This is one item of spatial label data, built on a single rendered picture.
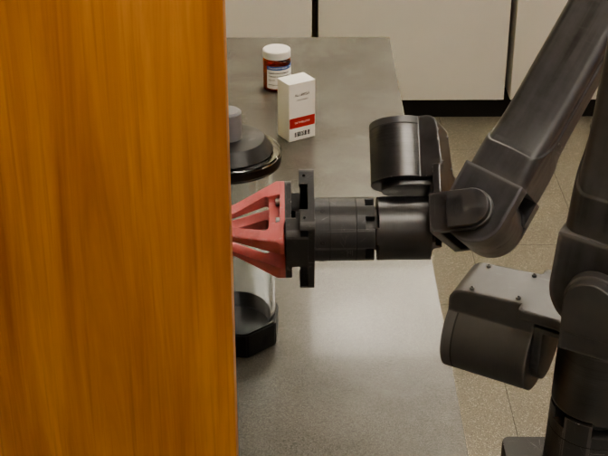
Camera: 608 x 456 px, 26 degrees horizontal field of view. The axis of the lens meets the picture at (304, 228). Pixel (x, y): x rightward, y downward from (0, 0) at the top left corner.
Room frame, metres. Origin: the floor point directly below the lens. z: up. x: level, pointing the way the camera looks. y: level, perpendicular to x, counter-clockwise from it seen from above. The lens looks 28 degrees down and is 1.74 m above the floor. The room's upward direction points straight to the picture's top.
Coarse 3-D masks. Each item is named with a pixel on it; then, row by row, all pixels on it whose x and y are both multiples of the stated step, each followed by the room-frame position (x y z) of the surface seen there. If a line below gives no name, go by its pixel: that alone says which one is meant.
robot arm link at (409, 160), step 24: (384, 120) 1.09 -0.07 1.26; (408, 120) 1.08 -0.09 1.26; (432, 120) 1.08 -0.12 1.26; (384, 144) 1.07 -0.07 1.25; (408, 144) 1.07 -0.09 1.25; (432, 144) 1.07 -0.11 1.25; (384, 168) 1.06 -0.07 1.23; (408, 168) 1.05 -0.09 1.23; (432, 168) 1.04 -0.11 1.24; (456, 192) 1.00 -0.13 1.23; (480, 192) 0.99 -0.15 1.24; (432, 216) 1.00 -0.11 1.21; (456, 216) 0.99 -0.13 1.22; (480, 216) 0.98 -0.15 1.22; (456, 240) 1.03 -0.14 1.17
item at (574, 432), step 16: (560, 416) 0.68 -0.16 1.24; (560, 432) 0.67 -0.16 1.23; (576, 432) 0.66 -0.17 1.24; (592, 432) 0.66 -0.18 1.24; (512, 448) 0.70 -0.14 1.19; (528, 448) 0.70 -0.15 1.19; (544, 448) 0.69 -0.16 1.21; (560, 448) 0.67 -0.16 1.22; (576, 448) 0.66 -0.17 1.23; (592, 448) 0.65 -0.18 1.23
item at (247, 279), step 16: (272, 144) 1.24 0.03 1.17; (272, 160) 1.20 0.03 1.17; (272, 176) 1.22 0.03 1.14; (240, 192) 1.19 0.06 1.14; (256, 192) 1.20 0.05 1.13; (240, 272) 1.19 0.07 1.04; (256, 272) 1.19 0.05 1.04; (240, 288) 1.19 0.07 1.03; (256, 288) 1.19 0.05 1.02; (272, 288) 1.22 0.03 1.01; (240, 304) 1.19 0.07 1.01; (256, 304) 1.19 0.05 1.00; (272, 304) 1.22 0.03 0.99; (240, 320) 1.19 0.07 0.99; (256, 320) 1.19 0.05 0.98
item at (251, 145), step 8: (232, 112) 1.22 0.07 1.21; (240, 112) 1.23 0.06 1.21; (232, 120) 1.22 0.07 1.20; (240, 120) 1.23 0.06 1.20; (232, 128) 1.22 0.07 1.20; (240, 128) 1.23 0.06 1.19; (248, 128) 1.25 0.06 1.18; (256, 128) 1.25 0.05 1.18; (232, 136) 1.22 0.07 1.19; (240, 136) 1.23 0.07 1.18; (248, 136) 1.23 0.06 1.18; (256, 136) 1.23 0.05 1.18; (264, 136) 1.24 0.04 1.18; (232, 144) 1.21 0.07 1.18; (240, 144) 1.21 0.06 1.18; (248, 144) 1.21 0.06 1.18; (256, 144) 1.21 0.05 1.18; (264, 144) 1.22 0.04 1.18; (232, 152) 1.20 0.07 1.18; (240, 152) 1.20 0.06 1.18; (248, 152) 1.20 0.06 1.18; (256, 152) 1.20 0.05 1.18; (264, 152) 1.21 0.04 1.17; (232, 160) 1.19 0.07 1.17; (240, 160) 1.19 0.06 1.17; (248, 160) 1.19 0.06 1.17; (256, 160) 1.20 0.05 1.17
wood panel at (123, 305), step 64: (0, 0) 0.74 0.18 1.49; (64, 0) 0.74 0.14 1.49; (128, 0) 0.74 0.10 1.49; (192, 0) 0.74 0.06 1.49; (0, 64) 0.74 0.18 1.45; (64, 64) 0.74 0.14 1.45; (128, 64) 0.74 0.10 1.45; (192, 64) 0.74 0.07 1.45; (0, 128) 0.74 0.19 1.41; (64, 128) 0.74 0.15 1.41; (128, 128) 0.74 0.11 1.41; (192, 128) 0.74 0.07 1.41; (0, 192) 0.74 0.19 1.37; (64, 192) 0.74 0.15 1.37; (128, 192) 0.74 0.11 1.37; (192, 192) 0.74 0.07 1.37; (0, 256) 0.74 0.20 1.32; (64, 256) 0.74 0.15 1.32; (128, 256) 0.74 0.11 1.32; (192, 256) 0.74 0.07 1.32; (0, 320) 0.74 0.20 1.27; (64, 320) 0.74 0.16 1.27; (128, 320) 0.74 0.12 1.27; (192, 320) 0.74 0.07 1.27; (0, 384) 0.73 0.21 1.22; (64, 384) 0.74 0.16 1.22; (128, 384) 0.74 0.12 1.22; (192, 384) 0.74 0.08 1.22; (0, 448) 0.73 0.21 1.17; (64, 448) 0.74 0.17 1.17; (128, 448) 0.74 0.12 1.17; (192, 448) 0.74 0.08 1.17
